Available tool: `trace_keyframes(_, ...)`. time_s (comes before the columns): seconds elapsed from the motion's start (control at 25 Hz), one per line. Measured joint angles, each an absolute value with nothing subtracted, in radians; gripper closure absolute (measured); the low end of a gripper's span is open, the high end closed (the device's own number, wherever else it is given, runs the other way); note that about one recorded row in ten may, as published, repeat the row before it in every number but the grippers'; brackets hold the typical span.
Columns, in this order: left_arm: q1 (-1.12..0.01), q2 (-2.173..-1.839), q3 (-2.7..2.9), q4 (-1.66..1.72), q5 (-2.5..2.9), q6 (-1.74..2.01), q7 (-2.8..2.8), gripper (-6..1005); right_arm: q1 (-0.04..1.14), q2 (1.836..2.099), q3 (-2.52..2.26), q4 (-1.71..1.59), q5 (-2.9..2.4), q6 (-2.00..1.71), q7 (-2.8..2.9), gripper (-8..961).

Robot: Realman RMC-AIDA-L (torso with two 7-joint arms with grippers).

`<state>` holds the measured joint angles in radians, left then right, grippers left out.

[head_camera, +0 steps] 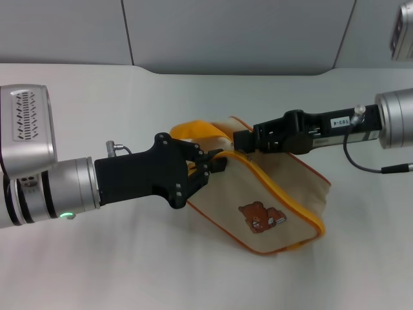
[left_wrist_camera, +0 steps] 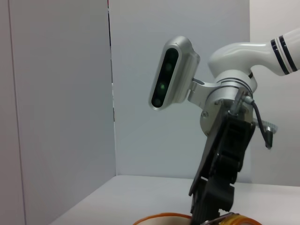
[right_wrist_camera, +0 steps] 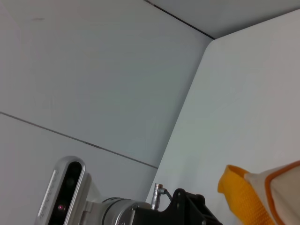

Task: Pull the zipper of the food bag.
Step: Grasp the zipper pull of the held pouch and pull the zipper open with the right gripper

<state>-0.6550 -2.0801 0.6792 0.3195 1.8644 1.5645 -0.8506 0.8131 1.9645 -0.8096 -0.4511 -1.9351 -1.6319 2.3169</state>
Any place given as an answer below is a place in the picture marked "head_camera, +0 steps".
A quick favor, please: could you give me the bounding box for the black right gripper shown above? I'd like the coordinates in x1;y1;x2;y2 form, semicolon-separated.
232;108;382;156

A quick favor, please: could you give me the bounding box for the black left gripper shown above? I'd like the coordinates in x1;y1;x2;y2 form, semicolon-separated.
93;132;227;211

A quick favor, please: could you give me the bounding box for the beige food bag orange trim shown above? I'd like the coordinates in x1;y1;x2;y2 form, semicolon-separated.
170;116;332;258

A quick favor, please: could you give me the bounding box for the round floor socket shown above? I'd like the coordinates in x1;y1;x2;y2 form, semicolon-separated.
0;84;59;179

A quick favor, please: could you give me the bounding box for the left gripper cable with connector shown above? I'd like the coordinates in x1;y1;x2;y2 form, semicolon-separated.
105;139;134;158

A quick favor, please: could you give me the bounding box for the gripper cable with connector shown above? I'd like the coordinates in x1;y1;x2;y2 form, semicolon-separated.
342;104;413;176
105;139;134;158

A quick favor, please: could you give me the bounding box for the right gripper cable with connector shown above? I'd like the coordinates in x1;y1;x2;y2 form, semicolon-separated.
342;104;413;176

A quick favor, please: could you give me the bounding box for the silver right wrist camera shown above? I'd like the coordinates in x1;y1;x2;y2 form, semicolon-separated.
388;0;413;61

